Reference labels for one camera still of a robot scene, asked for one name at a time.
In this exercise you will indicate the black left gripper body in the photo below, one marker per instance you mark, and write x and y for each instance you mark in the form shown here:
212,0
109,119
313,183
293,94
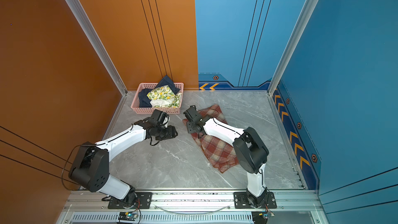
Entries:
166,133

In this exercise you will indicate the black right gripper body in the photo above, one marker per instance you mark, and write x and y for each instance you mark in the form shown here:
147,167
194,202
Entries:
190,127

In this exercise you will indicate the red plaid skirt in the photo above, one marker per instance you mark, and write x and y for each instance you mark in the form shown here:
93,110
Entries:
220,154

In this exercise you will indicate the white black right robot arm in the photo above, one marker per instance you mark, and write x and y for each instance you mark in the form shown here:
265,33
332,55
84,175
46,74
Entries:
250,150

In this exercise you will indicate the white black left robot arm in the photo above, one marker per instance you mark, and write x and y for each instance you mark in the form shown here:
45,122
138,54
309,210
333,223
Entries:
90,168

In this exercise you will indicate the dark navy skirt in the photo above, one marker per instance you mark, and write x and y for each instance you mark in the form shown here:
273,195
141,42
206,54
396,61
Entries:
145,102

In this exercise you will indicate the lemon print skirt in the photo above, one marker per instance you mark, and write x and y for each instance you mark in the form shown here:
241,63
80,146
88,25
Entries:
164,97

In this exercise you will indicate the pink perforated plastic basket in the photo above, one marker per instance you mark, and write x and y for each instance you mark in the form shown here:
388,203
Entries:
135,106

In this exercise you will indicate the green circuit board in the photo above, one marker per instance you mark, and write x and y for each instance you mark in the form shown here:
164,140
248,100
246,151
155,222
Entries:
128,218

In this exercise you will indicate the right circuit board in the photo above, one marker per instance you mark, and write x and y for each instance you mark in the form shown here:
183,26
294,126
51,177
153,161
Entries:
261,217

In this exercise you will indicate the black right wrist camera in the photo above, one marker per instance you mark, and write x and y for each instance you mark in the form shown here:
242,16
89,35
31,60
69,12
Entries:
192,114

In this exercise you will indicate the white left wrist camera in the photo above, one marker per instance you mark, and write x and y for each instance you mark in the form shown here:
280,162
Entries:
159,118

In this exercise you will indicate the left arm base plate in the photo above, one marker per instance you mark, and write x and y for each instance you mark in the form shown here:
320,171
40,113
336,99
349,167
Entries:
141,200

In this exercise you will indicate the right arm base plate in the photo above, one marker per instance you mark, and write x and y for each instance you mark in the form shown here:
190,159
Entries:
241,201

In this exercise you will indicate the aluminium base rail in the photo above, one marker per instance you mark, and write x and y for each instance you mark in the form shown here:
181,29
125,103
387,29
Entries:
190,206

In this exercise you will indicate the aluminium left corner post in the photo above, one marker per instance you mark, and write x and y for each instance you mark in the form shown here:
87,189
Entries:
86,25

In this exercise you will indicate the aluminium corner post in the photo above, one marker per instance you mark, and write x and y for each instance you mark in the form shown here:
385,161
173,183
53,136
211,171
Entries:
301,23
86,25

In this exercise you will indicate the aluminium right corner post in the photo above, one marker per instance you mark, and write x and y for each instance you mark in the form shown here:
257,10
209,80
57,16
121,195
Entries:
301,23

